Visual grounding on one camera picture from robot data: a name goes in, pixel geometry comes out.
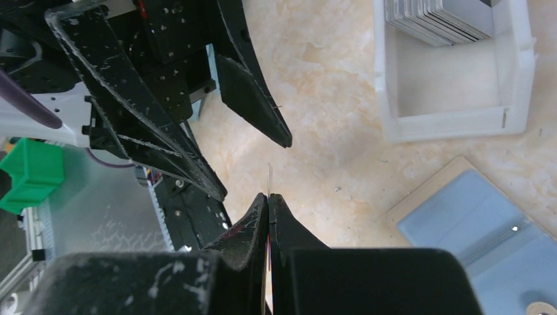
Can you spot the white plastic card box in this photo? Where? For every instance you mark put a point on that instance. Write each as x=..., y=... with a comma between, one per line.
x=467, y=90

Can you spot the green plastic block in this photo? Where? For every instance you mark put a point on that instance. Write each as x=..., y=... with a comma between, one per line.
x=36, y=170

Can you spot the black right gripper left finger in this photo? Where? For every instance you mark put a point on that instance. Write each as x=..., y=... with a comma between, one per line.
x=225, y=277

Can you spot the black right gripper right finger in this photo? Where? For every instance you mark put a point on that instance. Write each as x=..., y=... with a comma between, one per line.
x=308, y=277

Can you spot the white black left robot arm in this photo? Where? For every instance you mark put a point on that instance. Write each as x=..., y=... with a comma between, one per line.
x=124, y=76

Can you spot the thin credit card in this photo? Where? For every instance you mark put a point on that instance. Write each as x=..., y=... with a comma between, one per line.
x=268, y=275

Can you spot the stack of grey cards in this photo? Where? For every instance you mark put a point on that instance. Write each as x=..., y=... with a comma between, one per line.
x=441, y=22

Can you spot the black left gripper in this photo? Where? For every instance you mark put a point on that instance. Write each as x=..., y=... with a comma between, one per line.
x=136, y=65

